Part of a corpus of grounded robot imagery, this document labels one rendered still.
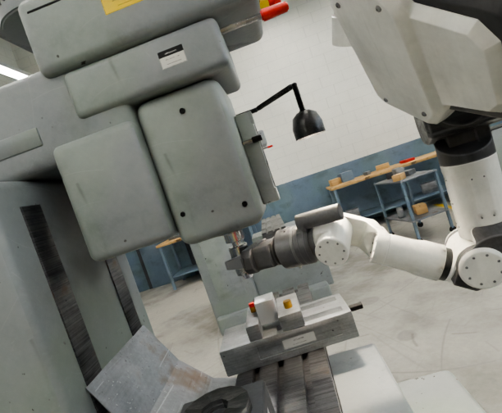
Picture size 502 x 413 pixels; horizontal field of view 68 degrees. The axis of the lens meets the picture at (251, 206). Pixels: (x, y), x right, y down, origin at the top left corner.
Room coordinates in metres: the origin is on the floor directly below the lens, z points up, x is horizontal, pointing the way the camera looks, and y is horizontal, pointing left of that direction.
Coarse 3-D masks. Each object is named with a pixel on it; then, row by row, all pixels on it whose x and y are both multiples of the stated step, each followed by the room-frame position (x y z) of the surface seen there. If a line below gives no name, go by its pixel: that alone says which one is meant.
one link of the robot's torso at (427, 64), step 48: (336, 0) 0.47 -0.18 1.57; (384, 0) 0.40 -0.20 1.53; (432, 0) 0.36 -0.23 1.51; (480, 0) 0.33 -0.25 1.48; (384, 48) 0.46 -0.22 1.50; (432, 48) 0.40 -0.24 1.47; (480, 48) 0.34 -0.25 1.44; (384, 96) 0.56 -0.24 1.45; (432, 96) 0.46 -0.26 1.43; (480, 96) 0.39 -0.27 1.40
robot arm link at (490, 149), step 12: (468, 132) 0.64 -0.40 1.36; (480, 132) 0.63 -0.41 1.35; (444, 144) 0.67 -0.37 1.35; (456, 144) 0.65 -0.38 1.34; (468, 144) 0.64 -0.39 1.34; (480, 144) 0.62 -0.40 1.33; (492, 144) 0.62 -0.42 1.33; (444, 156) 0.65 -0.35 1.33; (456, 156) 0.63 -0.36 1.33; (468, 156) 0.62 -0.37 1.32; (480, 156) 0.62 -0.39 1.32
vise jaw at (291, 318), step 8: (288, 296) 1.04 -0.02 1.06; (296, 296) 1.02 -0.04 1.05; (280, 304) 1.00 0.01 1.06; (296, 304) 0.95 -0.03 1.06; (280, 312) 0.93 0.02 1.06; (288, 312) 0.92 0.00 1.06; (296, 312) 0.91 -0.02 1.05; (280, 320) 0.91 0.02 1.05; (288, 320) 0.91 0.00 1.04; (296, 320) 0.91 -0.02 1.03; (288, 328) 0.91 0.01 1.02
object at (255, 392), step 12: (252, 384) 0.49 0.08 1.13; (264, 384) 0.49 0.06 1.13; (204, 396) 0.48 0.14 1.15; (216, 396) 0.47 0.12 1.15; (228, 396) 0.46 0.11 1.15; (240, 396) 0.45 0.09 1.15; (252, 396) 0.46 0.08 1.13; (264, 396) 0.46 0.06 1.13; (192, 408) 0.46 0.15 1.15; (204, 408) 0.45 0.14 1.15; (216, 408) 0.46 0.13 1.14; (228, 408) 0.43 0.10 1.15; (240, 408) 0.42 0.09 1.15; (252, 408) 0.44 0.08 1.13; (264, 408) 0.43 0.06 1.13
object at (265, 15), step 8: (264, 8) 0.73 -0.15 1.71; (272, 8) 0.73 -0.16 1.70; (280, 8) 0.73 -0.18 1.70; (288, 8) 0.74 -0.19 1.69; (256, 16) 0.74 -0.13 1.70; (264, 16) 0.74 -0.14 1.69; (272, 16) 0.74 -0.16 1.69; (232, 24) 0.75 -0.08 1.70; (240, 24) 0.74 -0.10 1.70; (248, 24) 0.75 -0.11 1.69; (224, 32) 0.75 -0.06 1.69
